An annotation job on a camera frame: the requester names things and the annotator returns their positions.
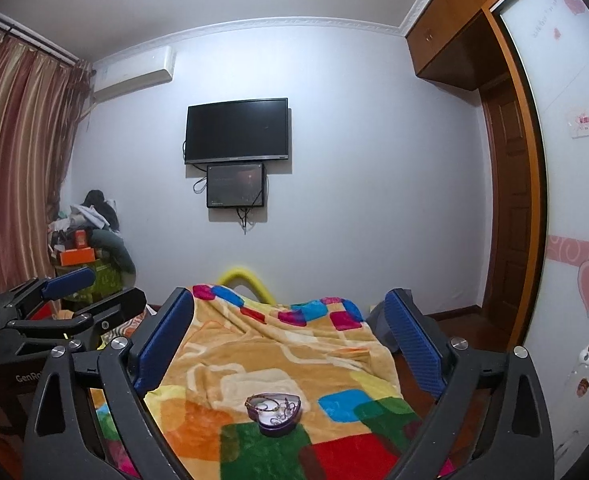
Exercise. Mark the white wardrobe door with hearts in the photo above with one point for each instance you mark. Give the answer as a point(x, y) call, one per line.
point(574, 185)

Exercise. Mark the white suitcase with stickers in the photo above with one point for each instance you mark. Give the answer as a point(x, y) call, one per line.
point(582, 410)

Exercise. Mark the purple heart-shaped jewelry box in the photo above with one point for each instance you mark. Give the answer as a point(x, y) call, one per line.
point(274, 429)

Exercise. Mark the black wall television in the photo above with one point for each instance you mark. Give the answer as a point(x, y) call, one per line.
point(237, 131)

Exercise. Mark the grey purple cloth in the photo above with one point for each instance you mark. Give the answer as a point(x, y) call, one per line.
point(378, 320)

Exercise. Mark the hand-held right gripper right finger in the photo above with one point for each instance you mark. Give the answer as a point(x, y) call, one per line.
point(417, 345)

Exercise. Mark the white paper note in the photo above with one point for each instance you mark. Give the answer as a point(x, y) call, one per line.
point(582, 123)

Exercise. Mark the white air conditioner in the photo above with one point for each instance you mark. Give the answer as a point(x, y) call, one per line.
point(134, 72)

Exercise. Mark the colourful patchwork blanket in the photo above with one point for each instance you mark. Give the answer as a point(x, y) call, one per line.
point(294, 340)

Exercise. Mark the green patterned box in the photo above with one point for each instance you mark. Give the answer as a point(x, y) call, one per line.
point(105, 280)

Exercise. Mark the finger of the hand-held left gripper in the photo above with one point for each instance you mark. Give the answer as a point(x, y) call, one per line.
point(119, 307)
point(69, 282)

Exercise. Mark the small black wall monitor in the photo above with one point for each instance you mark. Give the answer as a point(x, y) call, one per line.
point(235, 185)

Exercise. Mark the yellow foam tube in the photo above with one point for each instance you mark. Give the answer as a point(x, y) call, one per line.
point(247, 277)

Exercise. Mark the small red box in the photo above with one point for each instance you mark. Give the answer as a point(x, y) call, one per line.
point(80, 239)

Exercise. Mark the brown wooden door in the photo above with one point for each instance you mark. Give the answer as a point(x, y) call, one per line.
point(509, 200)

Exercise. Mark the pile of clothes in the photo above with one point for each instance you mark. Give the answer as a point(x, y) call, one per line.
point(97, 215)

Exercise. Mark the striped red curtain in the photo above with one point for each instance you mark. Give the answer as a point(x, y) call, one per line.
point(19, 160)

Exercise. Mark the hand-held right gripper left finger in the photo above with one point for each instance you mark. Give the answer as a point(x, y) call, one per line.
point(164, 340)

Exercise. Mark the wooden overhead cabinet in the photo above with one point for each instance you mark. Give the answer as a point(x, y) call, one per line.
point(449, 15)

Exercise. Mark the dark curtain rod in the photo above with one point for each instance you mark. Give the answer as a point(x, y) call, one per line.
point(34, 40)

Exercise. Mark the orange box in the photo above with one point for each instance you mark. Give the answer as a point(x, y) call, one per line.
point(77, 256)

